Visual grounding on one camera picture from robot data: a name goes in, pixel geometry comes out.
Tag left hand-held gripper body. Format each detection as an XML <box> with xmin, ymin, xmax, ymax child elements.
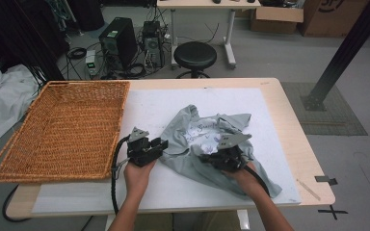
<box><xmin>126</xmin><ymin>126</ymin><xmax>157</xmax><ymax>167</ymax></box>

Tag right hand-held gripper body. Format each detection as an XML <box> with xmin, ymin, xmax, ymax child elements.
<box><xmin>211</xmin><ymin>133</ymin><xmax>252</xmax><ymax>172</ymax></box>

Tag grey printed t-shirt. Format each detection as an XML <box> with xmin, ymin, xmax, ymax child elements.
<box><xmin>158</xmin><ymin>104</ymin><xmax>283</xmax><ymax>200</ymax></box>

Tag orange wicker basket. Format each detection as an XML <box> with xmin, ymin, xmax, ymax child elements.
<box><xmin>0</xmin><ymin>80</ymin><xmax>131</xmax><ymax>184</ymax></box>

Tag person's left hand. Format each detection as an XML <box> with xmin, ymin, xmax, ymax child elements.
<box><xmin>123</xmin><ymin>160</ymin><xmax>157</xmax><ymax>200</ymax></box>

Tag person's right hand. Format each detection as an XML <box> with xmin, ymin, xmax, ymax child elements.
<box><xmin>222</xmin><ymin>162</ymin><xmax>266</xmax><ymax>199</ymax></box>

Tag white table mat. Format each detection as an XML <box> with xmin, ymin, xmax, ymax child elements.
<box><xmin>32</xmin><ymin>88</ymin><xmax>303</xmax><ymax>215</ymax></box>

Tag person's khaki trousers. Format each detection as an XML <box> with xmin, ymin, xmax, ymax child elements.
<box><xmin>133</xmin><ymin>211</ymin><xmax>243</xmax><ymax>231</ymax></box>

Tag white table leg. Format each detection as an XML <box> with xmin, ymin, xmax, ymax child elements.
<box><xmin>235</xmin><ymin>209</ymin><xmax>251</xmax><ymax>231</ymax></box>

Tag white device with green display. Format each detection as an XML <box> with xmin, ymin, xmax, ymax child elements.
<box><xmin>85</xmin><ymin>49</ymin><xmax>98</xmax><ymax>78</ymax></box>

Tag black round stool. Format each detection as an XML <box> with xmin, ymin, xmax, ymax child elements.
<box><xmin>172</xmin><ymin>40</ymin><xmax>218</xmax><ymax>80</ymax></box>

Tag small open computer case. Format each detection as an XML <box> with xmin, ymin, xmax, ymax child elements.
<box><xmin>141</xmin><ymin>20</ymin><xmax>166</xmax><ymax>68</ymax></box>

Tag black computer tower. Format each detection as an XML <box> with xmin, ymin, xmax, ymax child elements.
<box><xmin>98</xmin><ymin>16</ymin><xmax>139</xmax><ymax>70</ymax></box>

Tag black tape strip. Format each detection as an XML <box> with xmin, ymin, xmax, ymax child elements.
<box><xmin>314</xmin><ymin>174</ymin><xmax>339</xmax><ymax>187</ymax></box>

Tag grey floor mat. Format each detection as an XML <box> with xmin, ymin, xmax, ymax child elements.
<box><xmin>280</xmin><ymin>82</ymin><xmax>369</xmax><ymax>137</ymax></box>

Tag open cardboard box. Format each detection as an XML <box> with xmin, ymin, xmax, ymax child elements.
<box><xmin>250</xmin><ymin>6</ymin><xmax>304</xmax><ymax>36</ymax></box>

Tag white crumpled sheet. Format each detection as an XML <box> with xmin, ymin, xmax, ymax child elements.
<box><xmin>0</xmin><ymin>49</ymin><xmax>41</xmax><ymax>154</ymax></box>

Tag white-legged wooden desk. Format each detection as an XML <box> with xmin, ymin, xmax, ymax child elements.
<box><xmin>156</xmin><ymin>0</ymin><xmax>262</xmax><ymax>70</ymax></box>

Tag large cardboard box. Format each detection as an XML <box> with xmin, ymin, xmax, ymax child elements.
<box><xmin>298</xmin><ymin>0</ymin><xmax>370</xmax><ymax>39</ymax></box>

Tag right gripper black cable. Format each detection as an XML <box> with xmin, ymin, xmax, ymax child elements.
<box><xmin>244</xmin><ymin>165</ymin><xmax>271</xmax><ymax>197</ymax></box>

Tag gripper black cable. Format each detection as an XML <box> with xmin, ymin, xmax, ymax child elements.
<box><xmin>110</xmin><ymin>135</ymin><xmax>132</xmax><ymax>216</ymax></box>
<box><xmin>244</xmin><ymin>165</ymin><xmax>271</xmax><ymax>197</ymax></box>

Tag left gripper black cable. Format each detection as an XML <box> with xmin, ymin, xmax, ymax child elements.
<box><xmin>110</xmin><ymin>135</ymin><xmax>132</xmax><ymax>216</ymax></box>

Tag coiled black cable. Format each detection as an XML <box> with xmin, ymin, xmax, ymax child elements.
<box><xmin>66</xmin><ymin>46</ymin><xmax>88</xmax><ymax>61</ymax></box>

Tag black metal post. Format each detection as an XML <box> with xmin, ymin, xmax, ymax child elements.
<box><xmin>300</xmin><ymin>0</ymin><xmax>370</xmax><ymax>112</ymax></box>

